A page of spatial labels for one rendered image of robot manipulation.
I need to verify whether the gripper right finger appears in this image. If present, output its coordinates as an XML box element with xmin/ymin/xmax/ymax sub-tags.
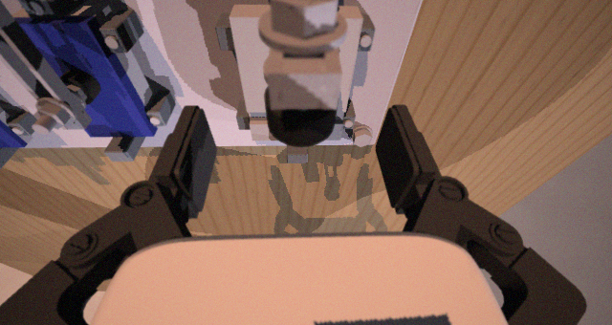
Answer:
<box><xmin>376</xmin><ymin>105</ymin><xmax>587</xmax><ymax>325</ymax></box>

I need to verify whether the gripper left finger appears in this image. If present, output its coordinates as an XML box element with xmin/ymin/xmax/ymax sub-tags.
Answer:
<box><xmin>0</xmin><ymin>105</ymin><xmax>217</xmax><ymax>325</ymax></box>

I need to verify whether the grey fixture plate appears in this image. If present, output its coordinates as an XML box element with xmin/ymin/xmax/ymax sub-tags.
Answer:
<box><xmin>0</xmin><ymin>0</ymin><xmax>423</xmax><ymax>148</ymax></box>

